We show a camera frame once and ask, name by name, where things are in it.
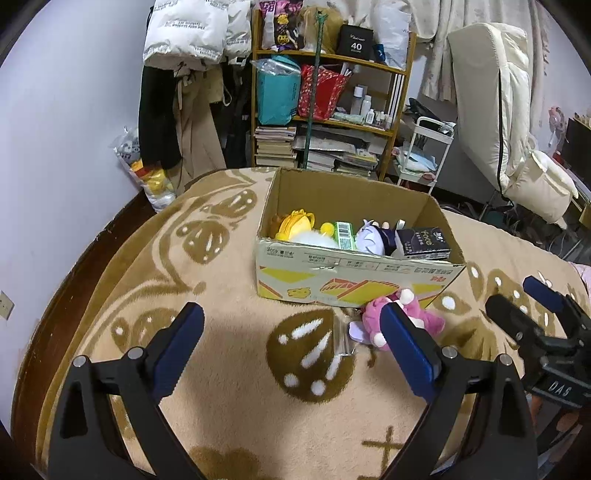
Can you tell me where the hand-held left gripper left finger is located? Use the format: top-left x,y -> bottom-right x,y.
48,302 -> 205,480

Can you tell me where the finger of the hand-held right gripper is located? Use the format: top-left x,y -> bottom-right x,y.
524,276 -> 591,340
485,295 -> 548,352

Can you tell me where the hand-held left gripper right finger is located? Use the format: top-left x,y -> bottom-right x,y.
379,302 -> 539,480

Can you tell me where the pink plush toy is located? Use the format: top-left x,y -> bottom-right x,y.
348,288 -> 446,349

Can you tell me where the cardboard box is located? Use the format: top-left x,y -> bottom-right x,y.
255,167 -> 467,309

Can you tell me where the black tissue pack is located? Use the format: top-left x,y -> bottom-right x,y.
396,226 -> 452,260

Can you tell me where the purple-haired plush doll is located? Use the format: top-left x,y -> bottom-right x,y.
355,219 -> 398,257

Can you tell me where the green and white packet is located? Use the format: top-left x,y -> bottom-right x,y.
333,220 -> 358,251

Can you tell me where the yellow and white plush toy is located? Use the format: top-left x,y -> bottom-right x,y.
276,210 -> 335,245

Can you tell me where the beige patterned blanket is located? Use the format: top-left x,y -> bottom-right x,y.
34,166 -> 591,480

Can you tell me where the black monitor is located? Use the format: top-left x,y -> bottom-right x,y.
566,117 -> 591,167

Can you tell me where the pink fan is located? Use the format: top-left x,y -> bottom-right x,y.
549,106 -> 568,155

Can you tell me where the plastic bag of toys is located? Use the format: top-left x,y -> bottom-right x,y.
115,127 -> 178,213

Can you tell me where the white utility cart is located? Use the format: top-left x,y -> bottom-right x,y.
397,116 -> 455,195

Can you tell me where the large stack of books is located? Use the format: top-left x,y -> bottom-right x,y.
305,134 -> 379,177

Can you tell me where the white padded recliner chair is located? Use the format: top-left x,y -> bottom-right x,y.
447,22 -> 579,227

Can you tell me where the beige hanging garment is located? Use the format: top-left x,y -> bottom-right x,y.
178,69 -> 227,185

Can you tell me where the small stack of books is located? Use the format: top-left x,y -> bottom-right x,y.
254,126 -> 297,168

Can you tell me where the black hanging garment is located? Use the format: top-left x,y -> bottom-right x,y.
139,67 -> 183,169

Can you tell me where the group of cosmetic bottles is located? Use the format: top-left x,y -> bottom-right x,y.
351,84 -> 395,130

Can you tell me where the red gift bag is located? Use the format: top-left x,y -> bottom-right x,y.
298,65 -> 352,121

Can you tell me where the green pole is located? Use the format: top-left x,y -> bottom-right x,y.
302,8 -> 328,169

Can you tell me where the teal bag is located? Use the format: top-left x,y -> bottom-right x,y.
256,56 -> 302,126

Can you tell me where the wooden shelf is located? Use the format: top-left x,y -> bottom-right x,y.
249,7 -> 417,182

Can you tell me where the clear plastic bag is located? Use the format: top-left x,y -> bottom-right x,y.
372,2 -> 411,70

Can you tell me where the black box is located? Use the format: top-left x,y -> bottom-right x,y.
335,24 -> 376,62

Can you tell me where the white puffer jacket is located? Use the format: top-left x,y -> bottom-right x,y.
143,0 -> 252,70

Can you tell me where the purple printed bag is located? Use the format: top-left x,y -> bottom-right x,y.
259,0 -> 305,51

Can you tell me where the wooden bed frame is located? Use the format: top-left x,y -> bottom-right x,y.
11,203 -> 158,444

